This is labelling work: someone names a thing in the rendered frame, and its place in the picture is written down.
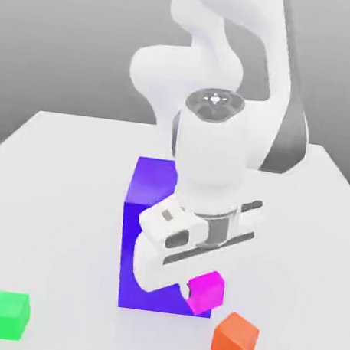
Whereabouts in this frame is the small orange cube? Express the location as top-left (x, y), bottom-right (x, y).
top-left (210, 309), bottom-right (263, 350)

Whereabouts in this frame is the small green cube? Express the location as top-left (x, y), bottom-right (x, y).
top-left (0, 289), bottom-right (34, 344)

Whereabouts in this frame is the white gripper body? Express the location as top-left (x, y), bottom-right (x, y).
top-left (129, 214), bottom-right (262, 306)

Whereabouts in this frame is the large blue box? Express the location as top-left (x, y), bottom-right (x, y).
top-left (111, 154), bottom-right (230, 320)

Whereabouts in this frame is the small magenta cube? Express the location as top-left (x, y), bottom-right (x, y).
top-left (183, 267), bottom-right (228, 319)

